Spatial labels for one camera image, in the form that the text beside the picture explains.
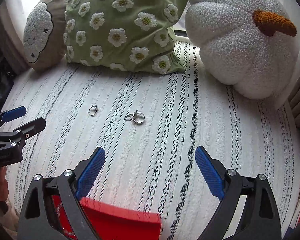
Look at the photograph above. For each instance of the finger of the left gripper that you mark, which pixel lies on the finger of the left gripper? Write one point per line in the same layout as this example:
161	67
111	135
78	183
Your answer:
13	114
31	128

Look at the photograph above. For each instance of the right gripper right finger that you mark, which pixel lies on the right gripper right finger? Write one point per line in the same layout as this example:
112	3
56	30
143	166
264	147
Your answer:
260	217

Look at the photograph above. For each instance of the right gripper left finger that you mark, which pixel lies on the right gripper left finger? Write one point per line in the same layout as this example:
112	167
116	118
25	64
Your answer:
38	218

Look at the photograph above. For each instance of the red jewelry box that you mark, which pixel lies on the red jewelry box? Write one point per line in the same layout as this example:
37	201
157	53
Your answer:
112	222

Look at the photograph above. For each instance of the person's left hand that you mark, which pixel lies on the person's left hand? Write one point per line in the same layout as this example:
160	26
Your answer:
3	185

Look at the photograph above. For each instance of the beige sheep face pillow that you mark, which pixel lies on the beige sheep face pillow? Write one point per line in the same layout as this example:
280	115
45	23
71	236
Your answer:
43	34

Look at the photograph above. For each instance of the white black patterned bedspread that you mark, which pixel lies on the white black patterned bedspread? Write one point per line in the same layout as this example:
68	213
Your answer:
149	127

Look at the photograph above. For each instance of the green daisy pillow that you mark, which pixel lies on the green daisy pillow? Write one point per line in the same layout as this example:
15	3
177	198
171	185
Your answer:
125	35

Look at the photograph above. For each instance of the white pumpkin plush pillow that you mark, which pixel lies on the white pumpkin plush pillow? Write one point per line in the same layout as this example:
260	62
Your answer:
244	43

